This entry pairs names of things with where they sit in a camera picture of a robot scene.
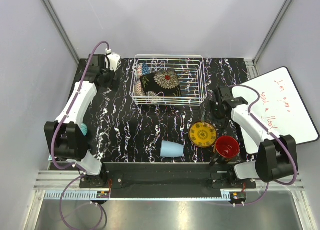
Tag light blue plastic cup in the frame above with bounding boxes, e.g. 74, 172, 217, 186
160, 140, 184, 158

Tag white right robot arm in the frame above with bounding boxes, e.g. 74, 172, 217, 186
211, 85, 298, 189

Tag beige patterned bowl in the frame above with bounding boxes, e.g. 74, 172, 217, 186
134, 80, 145, 97

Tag yellow patterned plate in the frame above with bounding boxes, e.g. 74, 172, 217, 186
188, 121, 218, 148

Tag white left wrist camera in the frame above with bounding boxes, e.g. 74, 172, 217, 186
105, 48, 121, 72

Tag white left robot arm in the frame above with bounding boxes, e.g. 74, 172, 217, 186
44, 52, 121, 188

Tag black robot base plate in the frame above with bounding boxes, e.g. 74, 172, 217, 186
71, 162, 264, 200

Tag white dry-erase board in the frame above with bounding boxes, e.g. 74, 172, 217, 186
232, 67, 320, 155

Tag black marble pattern mat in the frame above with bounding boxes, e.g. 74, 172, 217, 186
83, 58, 249, 163

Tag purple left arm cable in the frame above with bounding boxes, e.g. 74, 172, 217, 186
50, 40, 112, 230

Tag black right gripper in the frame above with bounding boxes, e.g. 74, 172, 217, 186
200, 99, 230, 131

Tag white wire dish rack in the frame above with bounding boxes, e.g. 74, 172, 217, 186
129, 54, 207, 107

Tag teal cat-ear headphones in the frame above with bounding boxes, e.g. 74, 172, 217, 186
54, 122, 89, 162

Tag red and black mug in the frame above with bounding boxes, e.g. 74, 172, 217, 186
209, 136, 240, 166

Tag blue patterned bowl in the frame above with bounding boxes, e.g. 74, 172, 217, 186
136, 62, 151, 78

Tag black floral square plate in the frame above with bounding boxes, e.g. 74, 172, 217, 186
140, 69, 182, 98

